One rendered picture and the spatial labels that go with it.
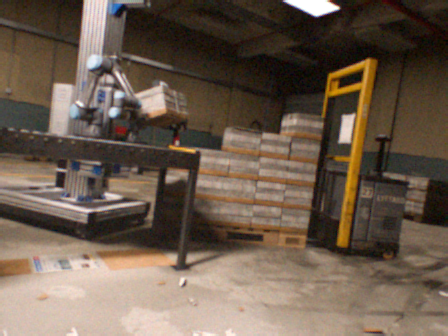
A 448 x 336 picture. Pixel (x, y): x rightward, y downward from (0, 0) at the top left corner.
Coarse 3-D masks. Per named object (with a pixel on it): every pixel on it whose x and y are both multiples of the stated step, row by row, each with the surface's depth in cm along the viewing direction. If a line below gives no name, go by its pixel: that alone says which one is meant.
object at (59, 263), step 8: (32, 256) 226; (40, 256) 228; (48, 256) 230; (56, 256) 232; (64, 256) 234; (72, 256) 235; (80, 256) 237; (88, 256) 239; (32, 264) 215; (40, 264) 216; (48, 264) 217; (56, 264) 219; (64, 264) 220; (72, 264) 222; (80, 264) 223; (88, 264) 225; (96, 264) 227; (40, 272) 205
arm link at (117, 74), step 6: (114, 66) 271; (114, 72) 270; (120, 72) 272; (114, 78) 272; (120, 78) 268; (120, 84) 266; (126, 84) 266; (126, 90) 263; (126, 96) 261; (132, 96) 260; (132, 102) 256; (138, 102) 260; (132, 108) 260; (138, 108) 263
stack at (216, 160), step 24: (168, 144) 314; (216, 168) 319; (240, 168) 324; (264, 168) 330; (216, 192) 322; (240, 192) 326; (264, 192) 331; (192, 216) 318; (216, 216) 323; (240, 216) 328; (264, 216) 332; (240, 240) 330; (264, 240) 335
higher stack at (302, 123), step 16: (288, 128) 349; (304, 128) 334; (320, 128) 338; (304, 144) 335; (288, 160) 343; (288, 176) 334; (304, 176) 338; (288, 192) 336; (304, 192) 339; (288, 208) 339; (288, 224) 338; (304, 224) 342; (288, 240) 340; (304, 240) 343
